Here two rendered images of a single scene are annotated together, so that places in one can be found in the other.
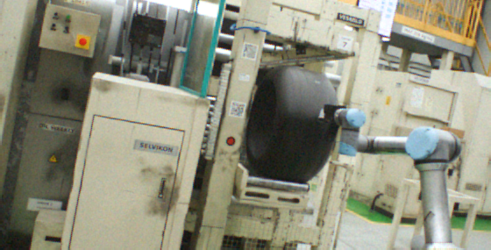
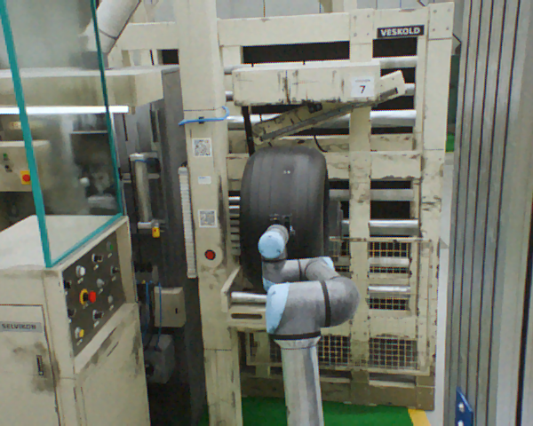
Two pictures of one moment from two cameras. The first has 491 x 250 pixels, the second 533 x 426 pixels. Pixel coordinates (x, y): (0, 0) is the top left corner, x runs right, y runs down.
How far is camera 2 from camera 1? 139 cm
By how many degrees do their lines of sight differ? 30
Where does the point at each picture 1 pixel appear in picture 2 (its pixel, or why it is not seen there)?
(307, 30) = (302, 84)
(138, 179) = (13, 359)
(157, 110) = (7, 288)
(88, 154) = not seen: outside the picture
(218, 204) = (217, 325)
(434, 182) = (288, 366)
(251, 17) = (192, 106)
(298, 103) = (254, 209)
